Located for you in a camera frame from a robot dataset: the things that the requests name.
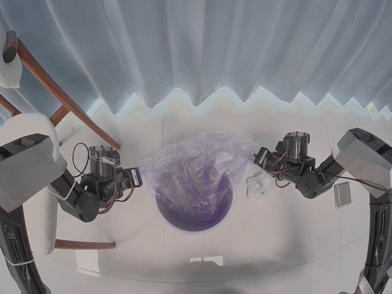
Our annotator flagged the white curtain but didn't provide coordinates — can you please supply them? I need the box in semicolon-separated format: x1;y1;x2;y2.
0;0;392;118

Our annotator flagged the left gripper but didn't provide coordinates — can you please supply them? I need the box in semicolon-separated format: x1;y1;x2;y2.
117;167;143;193

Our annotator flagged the purple plastic bag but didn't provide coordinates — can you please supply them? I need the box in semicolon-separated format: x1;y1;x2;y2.
138;130;260;231

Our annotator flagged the black cable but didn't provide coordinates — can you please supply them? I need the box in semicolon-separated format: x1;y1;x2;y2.
72;143;93;179
317;170;392;193

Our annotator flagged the white trash bin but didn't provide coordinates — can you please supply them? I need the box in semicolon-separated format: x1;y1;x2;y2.
155;176;239;235

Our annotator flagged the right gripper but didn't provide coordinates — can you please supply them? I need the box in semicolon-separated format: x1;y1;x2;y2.
255;147;287;179

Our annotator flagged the wooden chair with white cushions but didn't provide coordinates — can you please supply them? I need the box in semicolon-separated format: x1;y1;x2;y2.
0;29;122;257

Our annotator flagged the crumpled white paper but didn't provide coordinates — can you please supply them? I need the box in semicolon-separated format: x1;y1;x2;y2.
246;173;272;202

